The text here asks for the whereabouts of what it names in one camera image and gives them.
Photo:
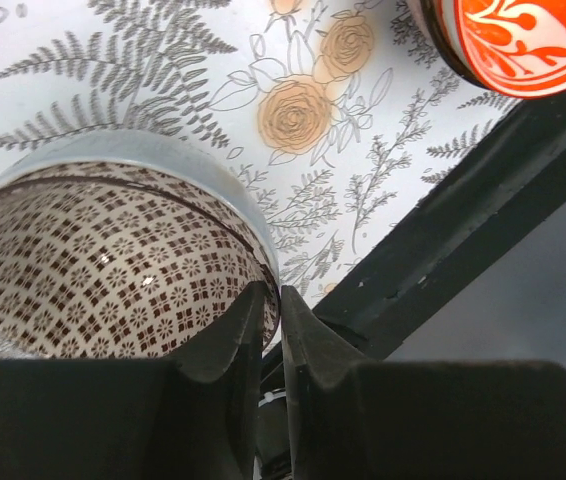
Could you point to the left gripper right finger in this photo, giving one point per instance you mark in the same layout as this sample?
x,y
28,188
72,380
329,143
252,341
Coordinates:
x,y
351,417

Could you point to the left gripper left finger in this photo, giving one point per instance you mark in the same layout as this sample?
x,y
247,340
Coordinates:
x,y
189,415

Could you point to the brown patterned bowl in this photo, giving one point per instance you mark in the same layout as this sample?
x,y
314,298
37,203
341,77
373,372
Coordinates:
x,y
116,244

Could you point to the red floral bowl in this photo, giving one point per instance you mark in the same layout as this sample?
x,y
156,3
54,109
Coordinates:
x,y
516,48

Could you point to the floral table mat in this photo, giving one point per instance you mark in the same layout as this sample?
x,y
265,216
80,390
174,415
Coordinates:
x,y
338,116

